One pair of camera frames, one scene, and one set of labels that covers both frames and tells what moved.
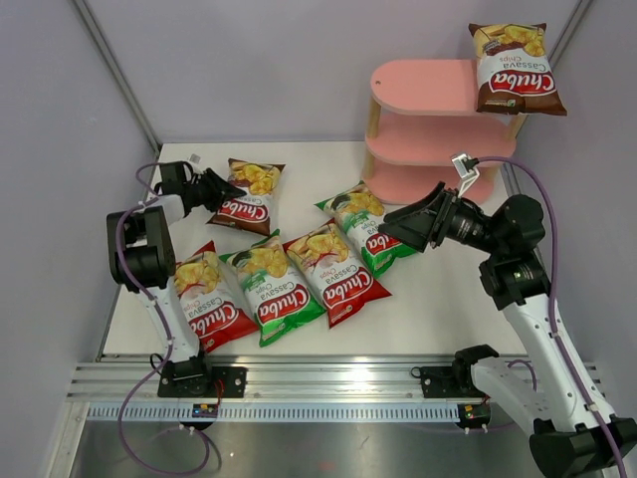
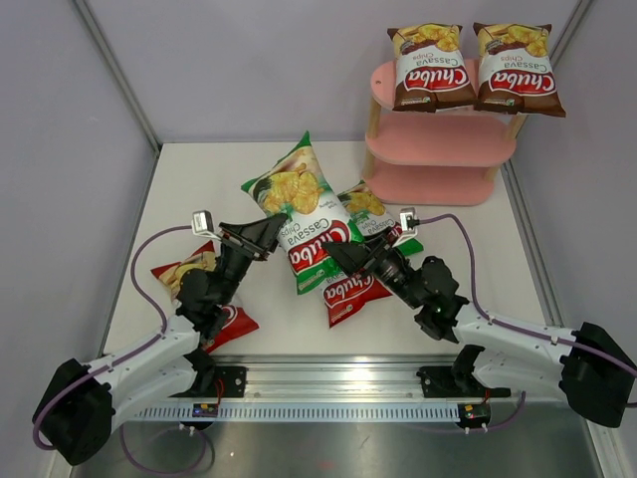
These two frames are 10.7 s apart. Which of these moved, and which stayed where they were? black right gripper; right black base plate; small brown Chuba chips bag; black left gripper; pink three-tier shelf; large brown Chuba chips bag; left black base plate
Moved: small brown Chuba chips bag; black right gripper; black left gripper
Stayed: large brown Chuba chips bag; pink three-tier shelf; left black base plate; right black base plate
